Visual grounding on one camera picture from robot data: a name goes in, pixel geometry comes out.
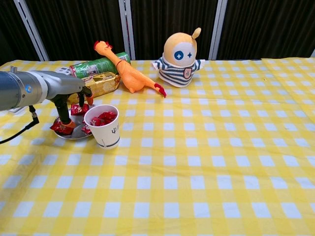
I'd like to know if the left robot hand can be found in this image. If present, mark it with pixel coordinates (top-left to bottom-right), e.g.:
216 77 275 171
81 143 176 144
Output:
45 70 94 128

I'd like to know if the silver metal plate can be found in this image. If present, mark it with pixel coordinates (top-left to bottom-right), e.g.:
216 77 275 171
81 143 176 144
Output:
53 104 99 140

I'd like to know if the white paper cup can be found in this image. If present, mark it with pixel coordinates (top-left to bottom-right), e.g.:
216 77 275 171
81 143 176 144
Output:
84 104 121 150

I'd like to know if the white power strip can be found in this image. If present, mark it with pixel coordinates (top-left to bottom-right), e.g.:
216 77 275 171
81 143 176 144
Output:
8 66 72 114

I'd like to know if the green chips can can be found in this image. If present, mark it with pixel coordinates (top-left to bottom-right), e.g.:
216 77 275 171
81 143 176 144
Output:
69 51 131 81

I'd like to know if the gold biscuit packet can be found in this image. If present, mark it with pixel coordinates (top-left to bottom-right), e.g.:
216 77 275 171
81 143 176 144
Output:
67 71 121 103

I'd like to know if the black partition panel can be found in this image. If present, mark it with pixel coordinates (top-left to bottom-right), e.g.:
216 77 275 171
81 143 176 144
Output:
21 0 128 62
129 0 219 61
218 0 315 60
0 0 44 66

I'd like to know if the orange rubber chicken toy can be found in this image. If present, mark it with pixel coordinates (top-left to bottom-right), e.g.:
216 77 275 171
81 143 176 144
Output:
94 40 167 98

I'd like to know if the yellow plush doll striped shirt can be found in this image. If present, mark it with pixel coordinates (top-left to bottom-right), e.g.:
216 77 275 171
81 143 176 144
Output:
151 27 206 89

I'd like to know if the yellow checked tablecloth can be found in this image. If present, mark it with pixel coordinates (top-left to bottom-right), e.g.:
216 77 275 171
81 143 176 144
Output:
0 59 315 236
260 57 315 173

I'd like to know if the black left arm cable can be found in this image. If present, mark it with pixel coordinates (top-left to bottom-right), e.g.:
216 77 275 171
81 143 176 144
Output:
0 105 40 145

